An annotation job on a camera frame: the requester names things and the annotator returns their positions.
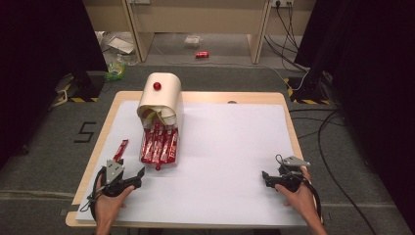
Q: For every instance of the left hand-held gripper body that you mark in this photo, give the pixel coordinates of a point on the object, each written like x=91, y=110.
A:
x=114, y=176

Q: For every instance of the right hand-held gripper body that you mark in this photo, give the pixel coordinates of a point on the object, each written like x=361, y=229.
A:
x=290, y=178

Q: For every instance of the red sachet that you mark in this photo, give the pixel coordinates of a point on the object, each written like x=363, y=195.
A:
x=147, y=148
x=164, y=148
x=156, y=147
x=120, y=150
x=173, y=148

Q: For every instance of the red snack packets pile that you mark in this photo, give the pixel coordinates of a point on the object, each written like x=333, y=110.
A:
x=159, y=167

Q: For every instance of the cream box with red knob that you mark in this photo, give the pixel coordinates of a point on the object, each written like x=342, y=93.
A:
x=163, y=94

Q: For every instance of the person's right hand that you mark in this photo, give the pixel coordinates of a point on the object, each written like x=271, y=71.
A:
x=300, y=199

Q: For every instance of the person's left hand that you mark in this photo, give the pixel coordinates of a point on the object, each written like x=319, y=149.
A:
x=109, y=204

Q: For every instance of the white board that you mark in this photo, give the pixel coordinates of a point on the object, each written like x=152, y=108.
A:
x=212, y=163

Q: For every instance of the black stand base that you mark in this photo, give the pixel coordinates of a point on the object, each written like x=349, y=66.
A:
x=308, y=91
x=85, y=86

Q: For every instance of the green plastic bag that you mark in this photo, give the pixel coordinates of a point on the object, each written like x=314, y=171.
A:
x=115, y=70

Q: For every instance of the wooden table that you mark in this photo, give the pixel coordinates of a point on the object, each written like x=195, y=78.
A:
x=199, y=97

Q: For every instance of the pile of white plastic bags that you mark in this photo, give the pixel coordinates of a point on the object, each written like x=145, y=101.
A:
x=119, y=44

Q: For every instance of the black curtain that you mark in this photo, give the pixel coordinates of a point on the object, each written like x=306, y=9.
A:
x=375, y=81
x=32, y=65

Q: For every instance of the red can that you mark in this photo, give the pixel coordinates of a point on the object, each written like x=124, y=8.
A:
x=202, y=54

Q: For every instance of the clear plastic bag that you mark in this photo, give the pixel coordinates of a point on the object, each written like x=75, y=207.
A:
x=193, y=40

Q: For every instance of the beige desk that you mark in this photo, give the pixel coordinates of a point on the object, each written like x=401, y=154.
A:
x=202, y=16

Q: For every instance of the white wall socket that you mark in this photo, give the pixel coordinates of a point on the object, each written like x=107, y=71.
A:
x=282, y=2

